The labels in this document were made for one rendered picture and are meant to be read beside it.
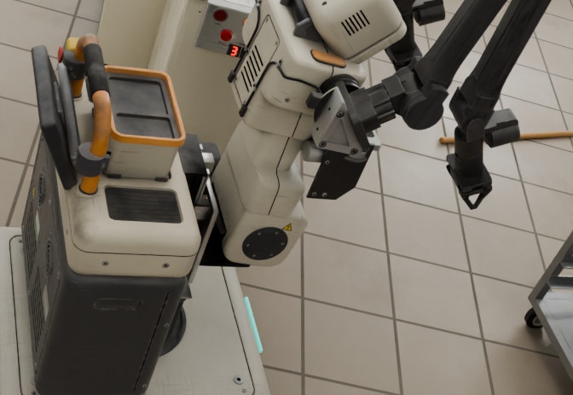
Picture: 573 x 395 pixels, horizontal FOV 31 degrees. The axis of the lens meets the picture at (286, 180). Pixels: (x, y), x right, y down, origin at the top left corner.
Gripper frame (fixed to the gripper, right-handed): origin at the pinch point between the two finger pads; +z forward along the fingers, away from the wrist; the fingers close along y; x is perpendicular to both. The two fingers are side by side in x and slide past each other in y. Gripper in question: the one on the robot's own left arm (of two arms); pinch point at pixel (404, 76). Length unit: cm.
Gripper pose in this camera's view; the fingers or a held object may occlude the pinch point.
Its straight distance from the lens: 253.3
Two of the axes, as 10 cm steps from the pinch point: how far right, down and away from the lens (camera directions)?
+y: -2.5, -6.7, 7.0
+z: 1.3, 6.9, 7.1
